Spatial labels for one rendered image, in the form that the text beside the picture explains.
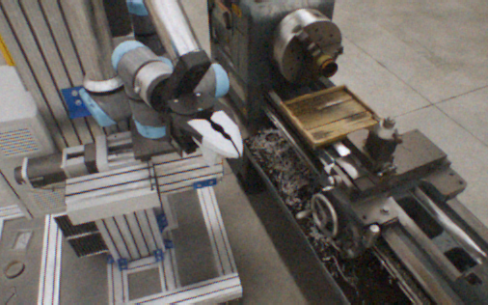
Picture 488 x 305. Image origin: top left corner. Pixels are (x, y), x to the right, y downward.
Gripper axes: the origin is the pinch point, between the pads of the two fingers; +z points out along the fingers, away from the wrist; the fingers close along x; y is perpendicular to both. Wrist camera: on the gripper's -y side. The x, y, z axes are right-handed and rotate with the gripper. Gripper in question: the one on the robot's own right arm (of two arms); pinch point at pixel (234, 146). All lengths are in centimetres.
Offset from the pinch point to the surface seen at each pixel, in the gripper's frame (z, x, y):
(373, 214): -1, -66, 59
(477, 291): 35, -67, 57
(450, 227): 17, -88, 61
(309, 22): -69, -92, 22
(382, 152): -11, -74, 42
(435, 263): 22, -71, 63
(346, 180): -14, -65, 53
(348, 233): -4, -61, 69
